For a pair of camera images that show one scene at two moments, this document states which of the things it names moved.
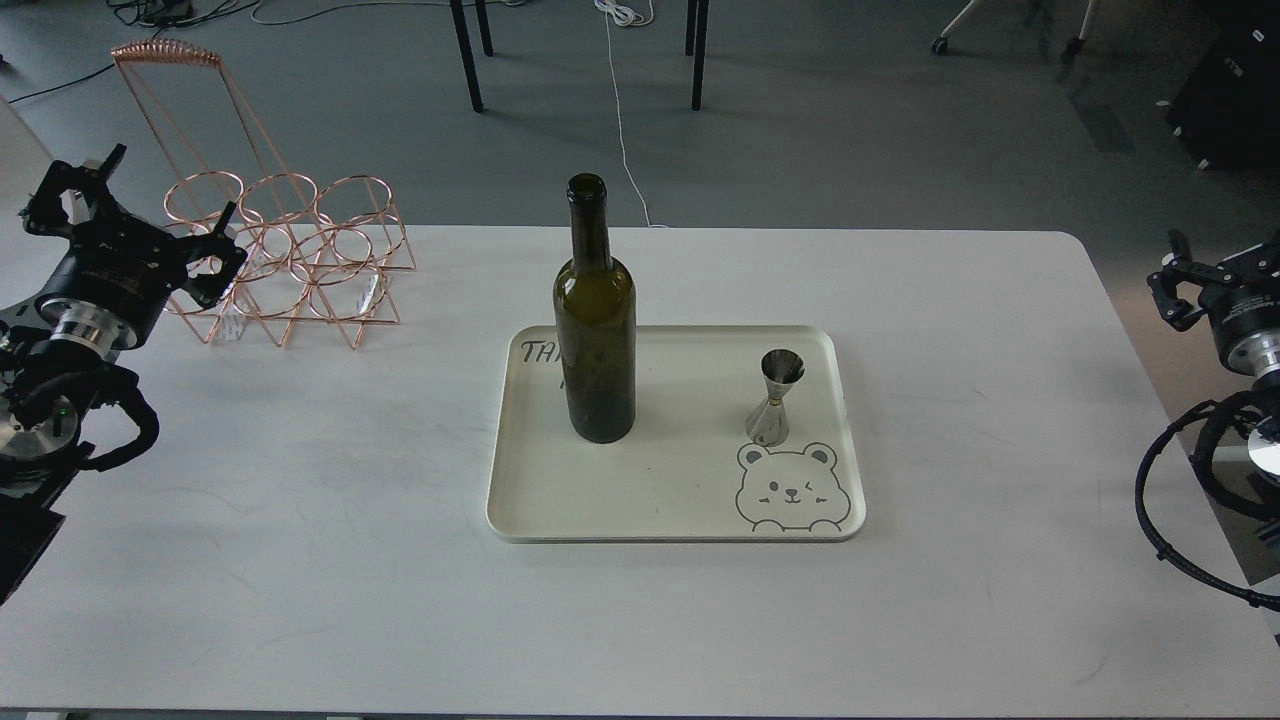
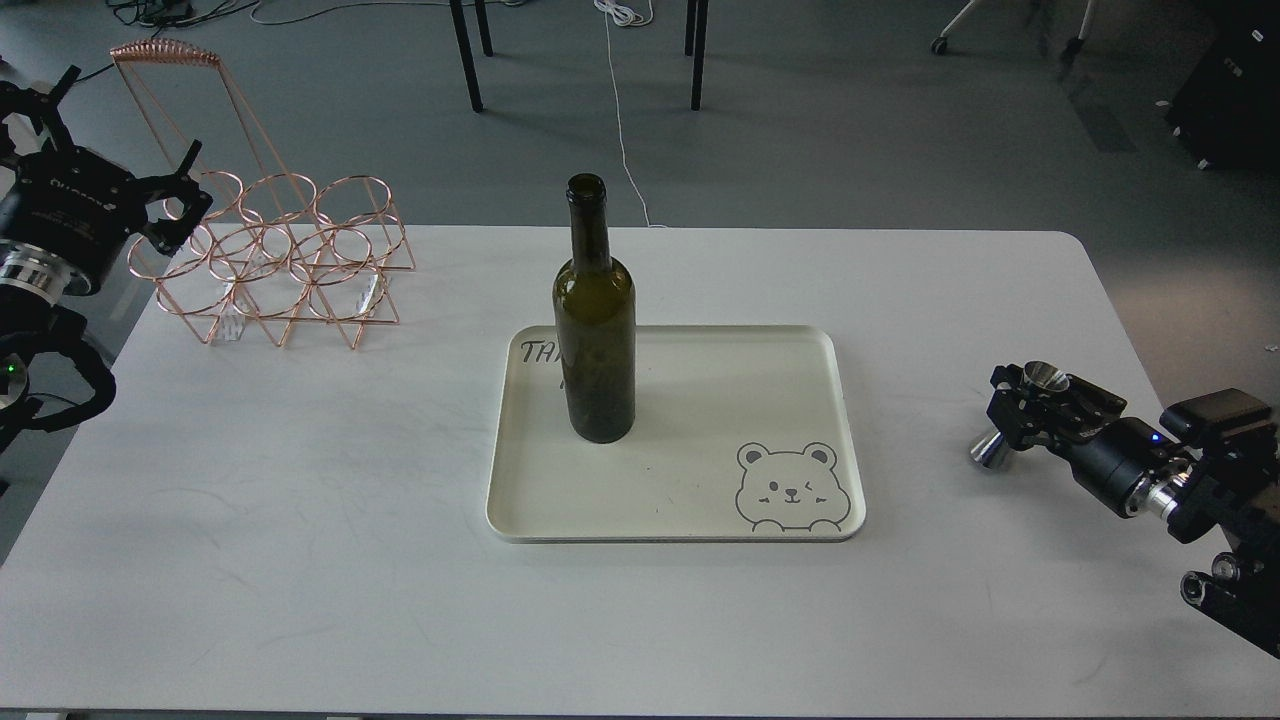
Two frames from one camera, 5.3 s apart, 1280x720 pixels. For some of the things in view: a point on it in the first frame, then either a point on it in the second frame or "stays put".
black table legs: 695,25 stays put
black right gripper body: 1248,305 -> 1130,465
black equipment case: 1227,108 stays put
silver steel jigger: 767,424 -> 992,450
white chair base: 940,45 stays put
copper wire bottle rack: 261,248 stays put
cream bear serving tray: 688,473 stays put
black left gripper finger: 208,288 -> 170,235
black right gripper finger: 1177,267 -> 1088,406
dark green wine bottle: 595,323 stays put
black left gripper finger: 44,213 -> 40,107
